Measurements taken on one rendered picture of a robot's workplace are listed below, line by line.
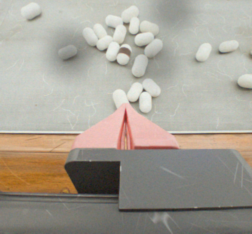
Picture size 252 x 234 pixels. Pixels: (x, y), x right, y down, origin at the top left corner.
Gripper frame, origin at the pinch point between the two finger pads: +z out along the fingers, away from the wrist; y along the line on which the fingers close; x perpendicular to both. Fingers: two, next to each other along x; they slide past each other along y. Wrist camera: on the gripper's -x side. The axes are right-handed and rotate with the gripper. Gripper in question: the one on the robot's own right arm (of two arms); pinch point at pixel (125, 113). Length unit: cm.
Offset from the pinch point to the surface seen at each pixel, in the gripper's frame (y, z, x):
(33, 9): 17.3, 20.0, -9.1
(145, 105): -2.8, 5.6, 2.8
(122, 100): 0.4, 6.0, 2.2
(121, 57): 0.6, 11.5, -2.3
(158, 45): -5.4, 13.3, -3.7
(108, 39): 2.9, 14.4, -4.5
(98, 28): 4.6, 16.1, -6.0
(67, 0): 12.1, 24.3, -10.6
